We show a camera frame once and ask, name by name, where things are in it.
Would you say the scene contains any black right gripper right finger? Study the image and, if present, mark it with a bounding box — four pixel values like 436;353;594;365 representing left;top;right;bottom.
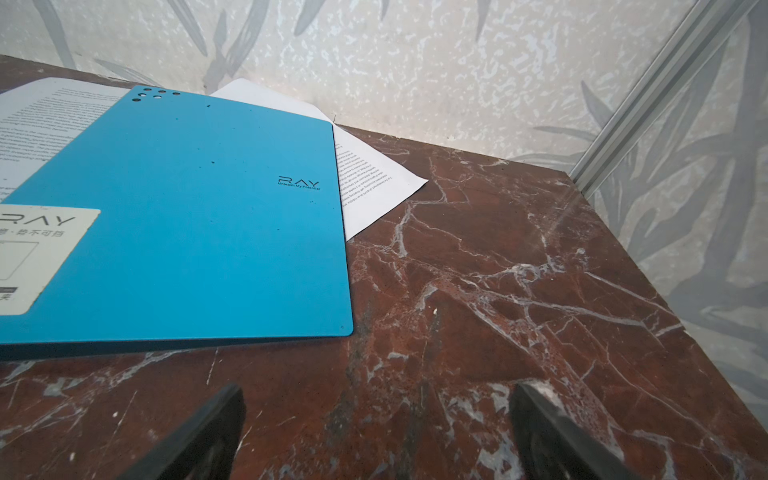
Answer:
509;384;639;479

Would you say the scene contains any white printed paper centre top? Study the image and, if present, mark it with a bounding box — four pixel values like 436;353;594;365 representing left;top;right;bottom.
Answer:
1;78;128;199

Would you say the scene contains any white printed paper right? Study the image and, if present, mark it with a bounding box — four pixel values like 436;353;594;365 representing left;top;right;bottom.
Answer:
213;79;427;239

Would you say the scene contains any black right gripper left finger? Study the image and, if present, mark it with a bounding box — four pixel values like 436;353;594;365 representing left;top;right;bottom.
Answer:
119;384;246;479

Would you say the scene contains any aluminium cage frame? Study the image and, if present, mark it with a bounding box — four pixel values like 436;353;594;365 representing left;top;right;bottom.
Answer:
570;0;759;198

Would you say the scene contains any blue and black file folder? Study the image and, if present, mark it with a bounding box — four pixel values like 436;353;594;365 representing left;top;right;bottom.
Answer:
1;87;354;359

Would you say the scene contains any white printed paper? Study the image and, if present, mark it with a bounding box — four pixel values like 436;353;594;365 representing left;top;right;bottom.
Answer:
1;78;128;199
213;79;427;239

